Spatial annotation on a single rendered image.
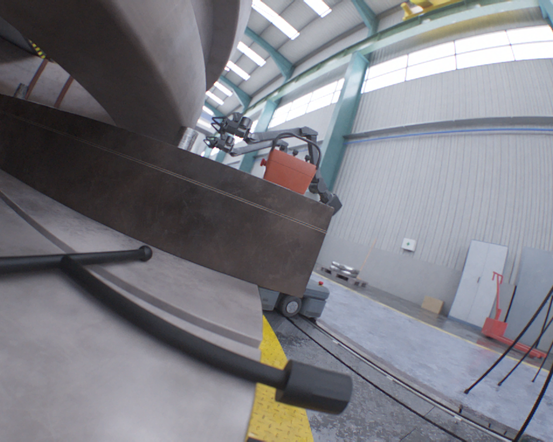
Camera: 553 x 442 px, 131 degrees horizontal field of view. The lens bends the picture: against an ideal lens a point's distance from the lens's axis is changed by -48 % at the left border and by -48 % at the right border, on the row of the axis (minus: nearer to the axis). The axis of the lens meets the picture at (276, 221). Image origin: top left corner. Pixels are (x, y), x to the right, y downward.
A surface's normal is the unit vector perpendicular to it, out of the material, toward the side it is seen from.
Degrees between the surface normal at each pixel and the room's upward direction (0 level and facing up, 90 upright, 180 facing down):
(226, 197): 90
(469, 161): 90
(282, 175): 97
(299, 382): 49
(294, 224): 90
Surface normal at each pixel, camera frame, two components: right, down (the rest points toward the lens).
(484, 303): -0.80, -0.32
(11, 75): 0.78, 0.25
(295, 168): 0.13, 0.12
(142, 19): 0.94, 0.34
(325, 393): 0.16, -0.52
